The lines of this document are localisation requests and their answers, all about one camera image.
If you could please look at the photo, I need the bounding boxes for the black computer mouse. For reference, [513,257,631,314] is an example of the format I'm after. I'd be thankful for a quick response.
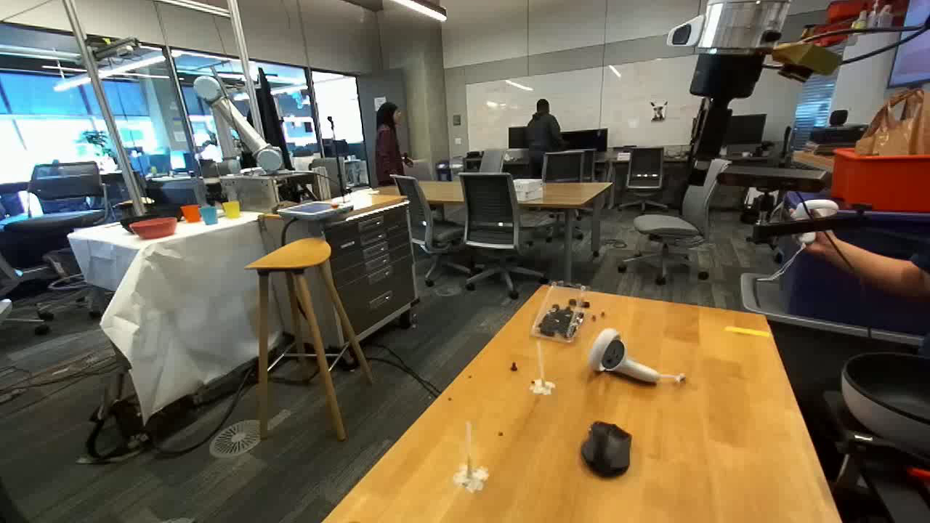
[580,422,631,475]

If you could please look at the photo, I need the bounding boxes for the person forearm at right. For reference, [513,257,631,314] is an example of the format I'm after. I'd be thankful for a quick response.
[807,231,930,298]

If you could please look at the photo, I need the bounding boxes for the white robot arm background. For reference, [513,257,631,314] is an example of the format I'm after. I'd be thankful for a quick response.
[195,74,284,173]

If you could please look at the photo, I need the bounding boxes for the grey office chair front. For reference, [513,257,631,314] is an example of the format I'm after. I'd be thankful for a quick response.
[460,172,545,298]

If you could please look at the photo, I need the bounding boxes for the grey office chair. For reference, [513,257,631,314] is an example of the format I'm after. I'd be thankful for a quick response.
[460,172,545,298]
[618,157,728,284]

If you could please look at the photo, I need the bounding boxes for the grey drawer cabinet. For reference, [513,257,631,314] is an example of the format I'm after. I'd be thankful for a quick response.
[284,191,417,337]

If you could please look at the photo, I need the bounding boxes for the wooden office desk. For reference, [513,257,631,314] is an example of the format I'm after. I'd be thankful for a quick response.
[425,178,606,244]

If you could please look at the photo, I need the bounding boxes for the person in maroon top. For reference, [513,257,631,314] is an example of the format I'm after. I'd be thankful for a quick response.
[374,101,404,185]

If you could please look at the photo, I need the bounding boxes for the person in dark jacket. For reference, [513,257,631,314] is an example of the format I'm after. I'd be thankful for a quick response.
[525,98,560,154]

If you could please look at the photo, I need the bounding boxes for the wooden bar stool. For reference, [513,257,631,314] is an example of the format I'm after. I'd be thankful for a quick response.
[249,237,372,436]

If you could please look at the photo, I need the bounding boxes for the grey office chair right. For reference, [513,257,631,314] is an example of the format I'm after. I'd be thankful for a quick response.
[618,157,728,284]

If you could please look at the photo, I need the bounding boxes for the yellow cup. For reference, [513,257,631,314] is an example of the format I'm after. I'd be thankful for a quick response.
[221,201,240,218]

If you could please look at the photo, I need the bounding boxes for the blue cup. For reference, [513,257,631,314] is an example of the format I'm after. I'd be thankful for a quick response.
[201,205,217,227]

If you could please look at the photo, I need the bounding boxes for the orange cup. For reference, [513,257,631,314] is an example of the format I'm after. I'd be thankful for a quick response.
[179,204,201,223]

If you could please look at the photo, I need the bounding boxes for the table with white cloth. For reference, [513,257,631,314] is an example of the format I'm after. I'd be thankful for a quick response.
[67,212,265,419]

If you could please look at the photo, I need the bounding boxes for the red bowl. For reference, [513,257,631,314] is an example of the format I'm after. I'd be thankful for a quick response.
[130,218,176,241]

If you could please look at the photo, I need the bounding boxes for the orange plastic bin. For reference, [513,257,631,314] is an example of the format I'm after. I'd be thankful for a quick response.
[830,148,930,212]

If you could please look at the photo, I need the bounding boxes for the black round pan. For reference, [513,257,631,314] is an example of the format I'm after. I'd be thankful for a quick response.
[840,352,930,452]

